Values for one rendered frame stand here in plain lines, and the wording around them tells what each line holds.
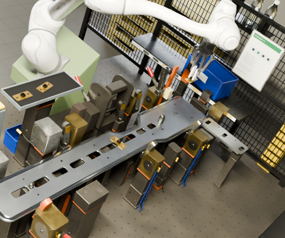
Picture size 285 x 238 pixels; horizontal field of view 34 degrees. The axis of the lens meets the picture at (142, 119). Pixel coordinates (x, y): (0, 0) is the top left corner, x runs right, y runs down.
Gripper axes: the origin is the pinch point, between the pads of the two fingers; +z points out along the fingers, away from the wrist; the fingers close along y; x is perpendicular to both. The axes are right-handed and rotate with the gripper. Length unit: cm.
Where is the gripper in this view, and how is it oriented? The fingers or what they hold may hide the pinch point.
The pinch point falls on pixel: (194, 72)
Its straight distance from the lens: 242.0
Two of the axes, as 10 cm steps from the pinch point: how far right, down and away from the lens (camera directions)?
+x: 6.2, -3.0, 7.3
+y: 7.1, 6.0, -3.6
